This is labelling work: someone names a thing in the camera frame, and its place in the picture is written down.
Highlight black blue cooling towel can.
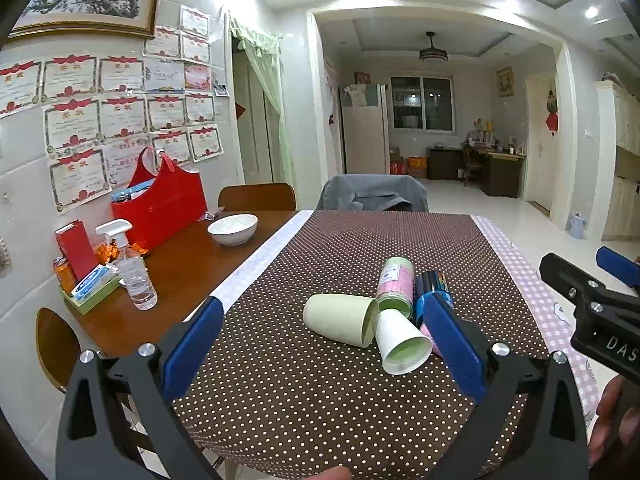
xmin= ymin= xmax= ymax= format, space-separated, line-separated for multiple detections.
xmin=413 ymin=270 xmax=454 ymax=328

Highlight pink paper cup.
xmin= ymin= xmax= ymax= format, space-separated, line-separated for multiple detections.
xmin=420 ymin=323 xmax=442 ymax=356

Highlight pink green cylindrical cup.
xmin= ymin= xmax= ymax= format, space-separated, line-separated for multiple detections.
xmin=376 ymin=257 xmax=416 ymax=318

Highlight white paper cup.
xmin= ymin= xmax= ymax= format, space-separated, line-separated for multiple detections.
xmin=375 ymin=310 xmax=432 ymax=376

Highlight pale green plastic cup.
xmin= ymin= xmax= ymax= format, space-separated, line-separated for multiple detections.
xmin=303 ymin=294 xmax=380 ymax=348

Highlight person's right hand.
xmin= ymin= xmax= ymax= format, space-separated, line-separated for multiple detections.
xmin=588 ymin=375 xmax=639 ymax=467

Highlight pink checkered tablecloth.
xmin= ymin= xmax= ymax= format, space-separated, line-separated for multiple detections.
xmin=471 ymin=214 xmax=599 ymax=422

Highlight blue kettle on floor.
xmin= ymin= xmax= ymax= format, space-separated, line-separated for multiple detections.
xmin=566 ymin=212 xmax=588 ymax=240

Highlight clear spray bottle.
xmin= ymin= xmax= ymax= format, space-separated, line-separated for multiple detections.
xmin=96 ymin=219 xmax=157 ymax=311

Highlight round wooden chair near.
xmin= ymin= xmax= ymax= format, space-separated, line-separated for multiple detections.
xmin=36 ymin=308 xmax=80 ymax=393

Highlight green tray with tissue pack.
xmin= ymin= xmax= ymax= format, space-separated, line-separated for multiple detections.
xmin=58 ymin=264 xmax=119 ymax=315

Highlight dark wooden desk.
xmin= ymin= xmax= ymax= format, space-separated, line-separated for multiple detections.
xmin=462 ymin=144 xmax=526 ymax=198

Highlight brown polka dot tablecloth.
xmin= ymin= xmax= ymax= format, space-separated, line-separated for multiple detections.
xmin=174 ymin=211 xmax=548 ymax=479

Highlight red small box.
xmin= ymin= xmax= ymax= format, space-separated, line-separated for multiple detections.
xmin=55 ymin=220 xmax=98 ymax=282

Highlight white ceramic bowl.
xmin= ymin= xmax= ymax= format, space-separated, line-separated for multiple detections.
xmin=207 ymin=214 xmax=258 ymax=247

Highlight dark low cabinet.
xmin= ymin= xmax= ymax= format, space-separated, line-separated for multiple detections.
xmin=426 ymin=148 xmax=463 ymax=180

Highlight red gift bag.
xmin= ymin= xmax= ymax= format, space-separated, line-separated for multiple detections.
xmin=111 ymin=146 xmax=207 ymax=250

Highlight orange boxes on floor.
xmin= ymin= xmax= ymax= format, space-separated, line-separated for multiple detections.
xmin=390 ymin=156 xmax=427 ymax=179

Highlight chair with grey jacket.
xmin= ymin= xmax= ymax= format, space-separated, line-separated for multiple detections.
xmin=316 ymin=174 xmax=428 ymax=212

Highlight brown wooden chair back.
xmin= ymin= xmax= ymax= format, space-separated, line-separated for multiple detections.
xmin=218 ymin=183 xmax=296 ymax=212

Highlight window with dark glass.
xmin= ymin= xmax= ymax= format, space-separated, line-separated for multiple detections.
xmin=390 ymin=76 xmax=454 ymax=132

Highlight ceiling fan lamp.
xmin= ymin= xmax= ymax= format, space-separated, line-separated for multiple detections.
xmin=419 ymin=30 xmax=449 ymax=63

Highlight white refrigerator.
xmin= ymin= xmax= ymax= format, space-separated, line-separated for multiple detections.
xmin=341 ymin=84 xmax=390 ymax=174

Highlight green door curtain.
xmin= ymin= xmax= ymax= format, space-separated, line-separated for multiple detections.
xmin=228 ymin=14 xmax=296 ymax=187

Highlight framed plum blossom painting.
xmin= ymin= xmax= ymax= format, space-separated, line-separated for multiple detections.
xmin=9 ymin=0 xmax=160 ymax=41

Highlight cream wall cabinet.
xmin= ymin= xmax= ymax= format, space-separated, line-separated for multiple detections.
xmin=591 ymin=79 xmax=639 ymax=240

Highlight small framed wall picture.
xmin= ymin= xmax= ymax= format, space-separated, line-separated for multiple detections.
xmin=497 ymin=67 xmax=514 ymax=98

